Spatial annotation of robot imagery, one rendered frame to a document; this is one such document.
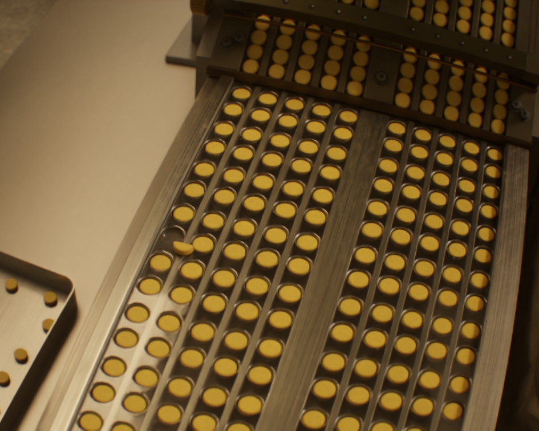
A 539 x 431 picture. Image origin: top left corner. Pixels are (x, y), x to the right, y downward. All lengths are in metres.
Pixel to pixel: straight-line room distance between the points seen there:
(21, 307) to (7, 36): 1.83
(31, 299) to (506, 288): 0.35
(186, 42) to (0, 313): 0.36
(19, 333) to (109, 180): 0.18
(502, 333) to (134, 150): 0.42
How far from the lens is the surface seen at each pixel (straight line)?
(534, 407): 0.51
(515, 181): 0.60
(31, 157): 0.83
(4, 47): 2.45
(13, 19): 2.56
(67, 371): 0.48
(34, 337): 0.68
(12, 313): 0.70
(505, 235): 0.56
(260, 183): 0.57
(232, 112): 0.62
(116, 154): 0.82
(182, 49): 0.92
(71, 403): 0.46
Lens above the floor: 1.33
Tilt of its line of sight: 44 degrees down
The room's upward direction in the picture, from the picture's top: 4 degrees clockwise
